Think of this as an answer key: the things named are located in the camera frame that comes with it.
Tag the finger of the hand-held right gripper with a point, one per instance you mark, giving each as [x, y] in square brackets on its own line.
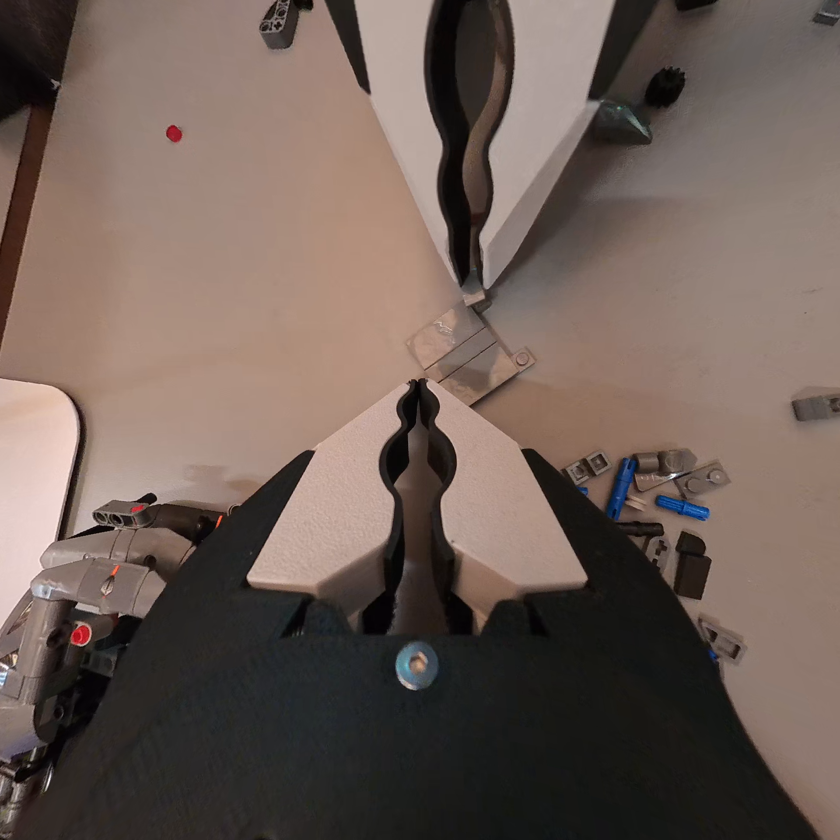
[544, 98]
[400, 98]

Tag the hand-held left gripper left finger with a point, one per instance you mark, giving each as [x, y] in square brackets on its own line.
[315, 525]

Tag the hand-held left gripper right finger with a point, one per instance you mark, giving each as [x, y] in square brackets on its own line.
[512, 525]

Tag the pile of dark lego pieces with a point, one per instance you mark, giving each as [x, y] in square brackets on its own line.
[620, 121]

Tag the dark grey wide lego tile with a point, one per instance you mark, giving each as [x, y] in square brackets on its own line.
[459, 348]

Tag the group of small lego connectors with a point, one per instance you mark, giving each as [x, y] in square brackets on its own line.
[702, 479]

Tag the grey lego car model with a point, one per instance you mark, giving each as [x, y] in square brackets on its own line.
[85, 577]

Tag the white metal book stand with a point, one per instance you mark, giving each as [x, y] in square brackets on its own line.
[33, 472]

